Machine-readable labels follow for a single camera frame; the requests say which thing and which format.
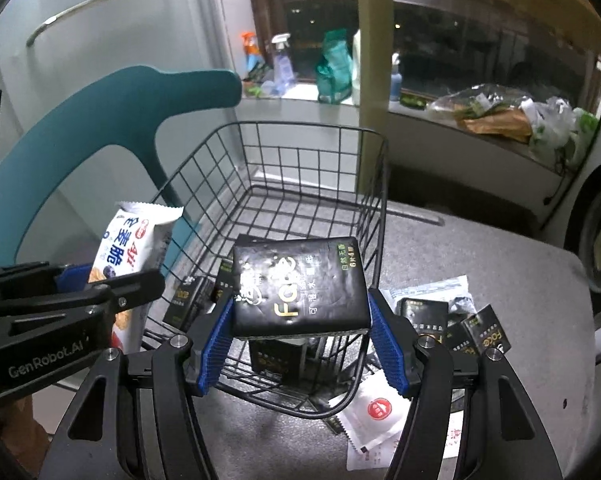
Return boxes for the metal door handle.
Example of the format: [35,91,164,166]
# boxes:
[26,0,171,47]

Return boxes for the black wire basket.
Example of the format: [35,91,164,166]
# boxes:
[138,121,389,420]

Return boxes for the purple spray bottle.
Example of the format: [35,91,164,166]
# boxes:
[270,33,297,89]

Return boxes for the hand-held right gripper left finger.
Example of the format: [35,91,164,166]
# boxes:
[38,292,236,480]

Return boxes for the orange spray bottle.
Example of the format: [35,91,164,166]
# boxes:
[240,31,259,73]

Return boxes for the white plastic bag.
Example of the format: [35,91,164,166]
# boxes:
[521,97,601,168]

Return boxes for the brown paper bag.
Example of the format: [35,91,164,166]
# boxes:
[461,107,534,144]

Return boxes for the teal chair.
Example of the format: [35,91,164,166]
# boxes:
[0,66,244,281]

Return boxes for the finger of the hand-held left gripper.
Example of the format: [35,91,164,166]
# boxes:
[0,270,166,338]
[0,261,95,306]

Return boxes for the small green packets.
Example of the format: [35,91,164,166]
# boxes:
[243,62,281,99]

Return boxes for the white sachet red round logo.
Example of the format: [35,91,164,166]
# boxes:
[338,372,422,453]

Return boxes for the white cracker packet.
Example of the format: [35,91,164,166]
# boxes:
[88,201,184,356]

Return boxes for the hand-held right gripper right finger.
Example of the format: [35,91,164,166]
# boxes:
[367,287,564,480]

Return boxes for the white and silver snack packet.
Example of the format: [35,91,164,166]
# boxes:
[381,275,476,322]

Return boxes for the person's left forearm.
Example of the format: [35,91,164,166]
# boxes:
[0,392,51,466]

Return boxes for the blue pump bottle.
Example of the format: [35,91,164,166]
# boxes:
[389,52,404,102]

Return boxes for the clear plastic bag of vegetables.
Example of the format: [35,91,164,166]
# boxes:
[427,83,531,126]

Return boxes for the black cable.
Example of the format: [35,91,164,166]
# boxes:
[543,160,581,206]

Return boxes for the green bag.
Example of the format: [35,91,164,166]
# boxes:
[315,29,355,106]

